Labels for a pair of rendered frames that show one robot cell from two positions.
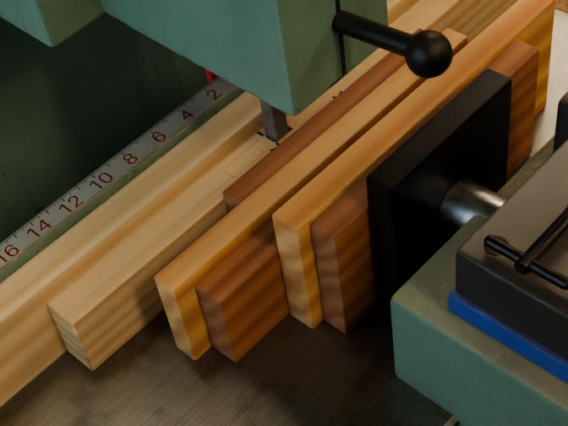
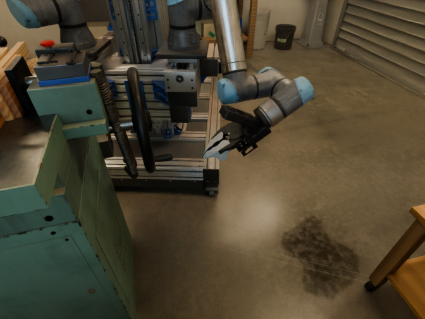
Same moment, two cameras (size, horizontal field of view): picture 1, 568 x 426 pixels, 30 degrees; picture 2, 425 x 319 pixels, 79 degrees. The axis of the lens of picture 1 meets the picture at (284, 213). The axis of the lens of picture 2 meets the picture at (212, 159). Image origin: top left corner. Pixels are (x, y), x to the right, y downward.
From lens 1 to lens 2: 0.41 m
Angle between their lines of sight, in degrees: 47
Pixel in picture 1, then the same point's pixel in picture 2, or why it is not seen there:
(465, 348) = (47, 88)
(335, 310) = (16, 111)
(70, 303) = not seen: outside the picture
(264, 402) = (12, 130)
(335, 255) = (7, 90)
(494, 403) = (61, 99)
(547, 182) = (42, 58)
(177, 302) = not seen: outside the picture
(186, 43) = not seen: outside the picture
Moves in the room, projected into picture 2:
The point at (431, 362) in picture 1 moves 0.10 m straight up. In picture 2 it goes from (43, 101) to (21, 53)
